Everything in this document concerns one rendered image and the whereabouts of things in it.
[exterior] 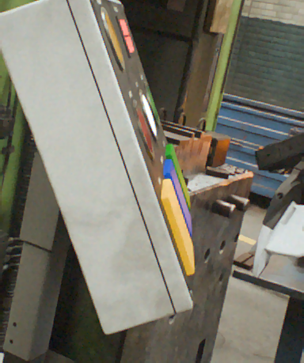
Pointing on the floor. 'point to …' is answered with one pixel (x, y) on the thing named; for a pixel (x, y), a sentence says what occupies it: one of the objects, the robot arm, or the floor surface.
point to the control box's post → (34, 304)
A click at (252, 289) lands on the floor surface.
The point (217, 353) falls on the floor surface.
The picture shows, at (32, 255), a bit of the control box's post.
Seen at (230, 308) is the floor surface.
